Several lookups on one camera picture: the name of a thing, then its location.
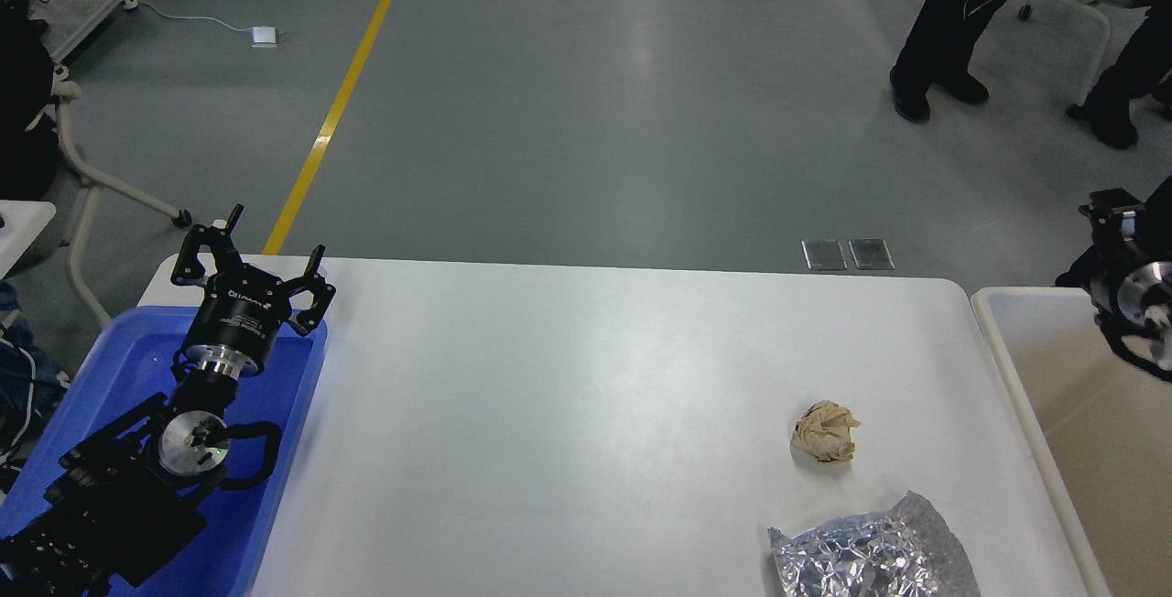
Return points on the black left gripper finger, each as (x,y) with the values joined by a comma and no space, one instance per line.
(189,271)
(322,293)

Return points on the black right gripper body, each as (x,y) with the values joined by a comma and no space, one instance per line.
(1133,278)

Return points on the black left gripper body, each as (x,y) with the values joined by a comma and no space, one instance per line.
(240,317)

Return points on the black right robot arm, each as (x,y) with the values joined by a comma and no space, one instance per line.
(1143,345)

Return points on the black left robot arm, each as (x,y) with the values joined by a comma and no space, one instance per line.
(128,498)

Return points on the blue plastic bin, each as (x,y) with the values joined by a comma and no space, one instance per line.
(132,360)

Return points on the white side table corner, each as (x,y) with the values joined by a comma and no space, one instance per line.
(23,221)

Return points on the beige plastic bin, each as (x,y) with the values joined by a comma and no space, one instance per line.
(1098,429)

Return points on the person at left edge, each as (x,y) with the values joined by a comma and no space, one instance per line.
(29,144)

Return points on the right metal floor plate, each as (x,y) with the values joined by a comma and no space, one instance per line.
(871,254)

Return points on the metal floor plate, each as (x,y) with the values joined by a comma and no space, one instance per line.
(871,254)
(823,255)

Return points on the metal platform cart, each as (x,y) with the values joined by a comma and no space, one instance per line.
(69,22)

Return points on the person in black trousers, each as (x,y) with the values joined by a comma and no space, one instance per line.
(938,52)

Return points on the left metal floor plate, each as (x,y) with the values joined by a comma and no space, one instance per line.
(823,255)

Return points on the crumpled brown paper ball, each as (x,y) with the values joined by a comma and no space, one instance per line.
(824,431)

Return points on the crumpled silver foil bag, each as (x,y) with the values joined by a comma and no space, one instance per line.
(908,550)

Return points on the white chair frame left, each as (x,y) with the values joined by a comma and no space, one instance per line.
(93,184)

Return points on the white power adapter with cable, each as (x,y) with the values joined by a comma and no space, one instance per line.
(260,36)

